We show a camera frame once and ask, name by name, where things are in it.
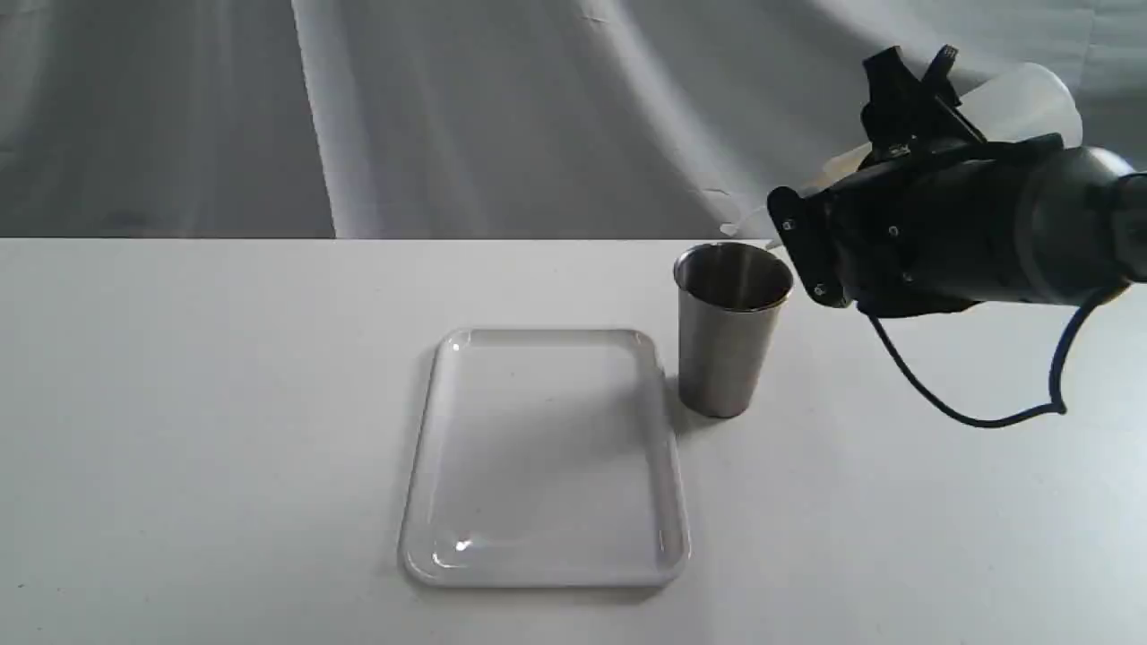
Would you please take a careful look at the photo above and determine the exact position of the stainless steel cup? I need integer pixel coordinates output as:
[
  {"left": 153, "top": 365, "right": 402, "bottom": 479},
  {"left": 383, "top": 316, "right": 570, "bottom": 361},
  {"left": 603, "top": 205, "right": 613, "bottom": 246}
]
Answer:
[{"left": 672, "top": 241, "right": 794, "bottom": 419}]

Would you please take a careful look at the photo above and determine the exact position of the grey fabric backdrop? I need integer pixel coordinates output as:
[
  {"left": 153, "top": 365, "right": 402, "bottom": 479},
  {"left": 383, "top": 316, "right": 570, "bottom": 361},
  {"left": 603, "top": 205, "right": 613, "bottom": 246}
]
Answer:
[{"left": 1, "top": 1, "right": 1144, "bottom": 238}]

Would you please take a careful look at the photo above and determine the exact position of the white rectangular plastic tray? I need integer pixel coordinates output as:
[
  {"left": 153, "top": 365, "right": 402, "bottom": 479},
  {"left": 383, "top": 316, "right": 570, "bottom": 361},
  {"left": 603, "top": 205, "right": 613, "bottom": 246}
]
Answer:
[{"left": 399, "top": 327, "right": 690, "bottom": 590}]

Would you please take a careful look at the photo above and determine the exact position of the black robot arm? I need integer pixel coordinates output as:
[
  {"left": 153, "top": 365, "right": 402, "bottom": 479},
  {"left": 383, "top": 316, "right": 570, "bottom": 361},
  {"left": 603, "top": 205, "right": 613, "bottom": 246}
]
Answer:
[{"left": 767, "top": 46, "right": 1146, "bottom": 319}]

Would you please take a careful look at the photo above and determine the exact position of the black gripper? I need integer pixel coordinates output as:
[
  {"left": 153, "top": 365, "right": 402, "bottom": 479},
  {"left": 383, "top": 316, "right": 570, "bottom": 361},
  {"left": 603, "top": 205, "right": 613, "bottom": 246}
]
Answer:
[{"left": 767, "top": 45, "right": 1134, "bottom": 319}]

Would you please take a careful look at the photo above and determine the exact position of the translucent squeeze bottle amber liquid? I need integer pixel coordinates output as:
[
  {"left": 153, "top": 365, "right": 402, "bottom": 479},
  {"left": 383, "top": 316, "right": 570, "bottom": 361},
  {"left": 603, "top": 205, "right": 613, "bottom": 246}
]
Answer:
[{"left": 718, "top": 63, "right": 1084, "bottom": 242}]

